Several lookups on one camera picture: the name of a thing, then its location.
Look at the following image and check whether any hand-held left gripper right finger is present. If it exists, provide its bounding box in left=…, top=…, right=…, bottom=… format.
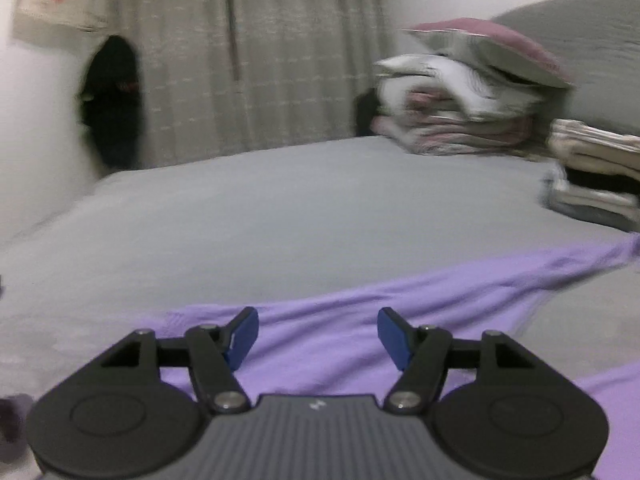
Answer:
left=376, top=306, right=538, bottom=416

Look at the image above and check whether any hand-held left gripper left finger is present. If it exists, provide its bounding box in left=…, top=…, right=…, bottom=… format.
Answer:
left=100, top=306, right=261, bottom=416

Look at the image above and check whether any purple garment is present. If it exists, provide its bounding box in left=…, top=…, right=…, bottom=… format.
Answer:
left=145, top=232, right=640, bottom=480

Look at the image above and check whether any grey bed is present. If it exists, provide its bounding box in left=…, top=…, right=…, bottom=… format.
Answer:
left=0, top=135, right=640, bottom=480

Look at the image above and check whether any folded floral quilt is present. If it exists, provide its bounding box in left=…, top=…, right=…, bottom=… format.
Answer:
left=370, top=52, right=546, bottom=156

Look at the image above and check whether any black object behind quilt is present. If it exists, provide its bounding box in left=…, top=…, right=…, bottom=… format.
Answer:
left=352, top=89, right=383, bottom=137

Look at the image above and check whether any white folded garment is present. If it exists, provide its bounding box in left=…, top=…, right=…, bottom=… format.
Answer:
left=545, top=170, right=640, bottom=211

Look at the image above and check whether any black hanging garment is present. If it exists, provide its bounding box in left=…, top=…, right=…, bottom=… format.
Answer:
left=77, top=35, right=146, bottom=171

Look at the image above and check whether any cream folded garment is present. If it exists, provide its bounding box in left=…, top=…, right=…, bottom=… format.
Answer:
left=547, top=119, right=640, bottom=181

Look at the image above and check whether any grey star-patterned curtain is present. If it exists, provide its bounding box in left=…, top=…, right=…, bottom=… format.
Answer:
left=107, top=0, right=391, bottom=168

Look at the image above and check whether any pink and grey pillow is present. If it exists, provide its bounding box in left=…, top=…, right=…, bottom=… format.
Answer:
left=402, top=17, right=573, bottom=91

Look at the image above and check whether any large grey covered pillow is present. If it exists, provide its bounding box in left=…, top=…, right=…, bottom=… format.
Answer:
left=490, top=0, right=640, bottom=138

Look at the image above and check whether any white wall hanging cloth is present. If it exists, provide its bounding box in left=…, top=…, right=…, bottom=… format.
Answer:
left=5, top=0, right=113, bottom=46

